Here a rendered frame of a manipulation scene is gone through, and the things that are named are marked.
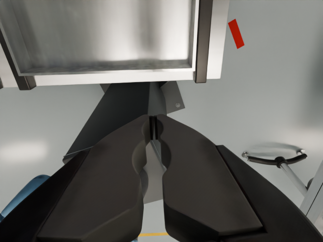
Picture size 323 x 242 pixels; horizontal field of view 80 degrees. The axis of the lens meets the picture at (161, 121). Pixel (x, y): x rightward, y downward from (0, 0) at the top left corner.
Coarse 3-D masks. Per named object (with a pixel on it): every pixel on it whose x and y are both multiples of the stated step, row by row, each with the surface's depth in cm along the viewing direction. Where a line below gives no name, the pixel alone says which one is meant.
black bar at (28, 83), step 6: (0, 30) 27; (0, 36) 27; (0, 42) 28; (6, 48) 28; (6, 54) 29; (12, 60) 29; (12, 66) 29; (12, 72) 30; (18, 78) 30; (24, 78) 30; (30, 78) 31; (18, 84) 31; (24, 84) 31; (30, 84) 31
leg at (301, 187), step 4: (280, 164) 141; (284, 164) 139; (284, 168) 137; (288, 168) 135; (288, 172) 133; (292, 172) 132; (288, 176) 132; (292, 176) 130; (296, 176) 129; (292, 180) 128; (296, 180) 126; (300, 180) 126; (296, 184) 125; (300, 184) 123; (304, 184) 123; (300, 188) 122; (304, 188) 120; (300, 192) 121; (304, 192) 119; (304, 196) 118
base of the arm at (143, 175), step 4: (140, 172) 52; (144, 172) 54; (140, 176) 52; (144, 176) 53; (144, 180) 53; (148, 180) 56; (144, 184) 52; (148, 184) 55; (144, 188) 52; (144, 192) 52
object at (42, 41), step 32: (0, 0) 25; (32, 0) 27; (64, 0) 27; (96, 0) 27; (128, 0) 27; (160, 0) 27; (192, 0) 27; (32, 32) 29; (64, 32) 29; (96, 32) 29; (128, 32) 29; (160, 32) 29; (192, 32) 28; (32, 64) 31; (64, 64) 31; (96, 64) 31; (128, 64) 31; (160, 64) 31; (192, 64) 28
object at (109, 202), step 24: (144, 120) 11; (96, 144) 9; (120, 144) 9; (144, 144) 9; (96, 168) 8; (120, 168) 8; (72, 192) 7; (96, 192) 7; (120, 192) 7; (72, 216) 6; (96, 216) 6; (120, 216) 6; (48, 240) 5; (72, 240) 5; (96, 240) 6; (120, 240) 6
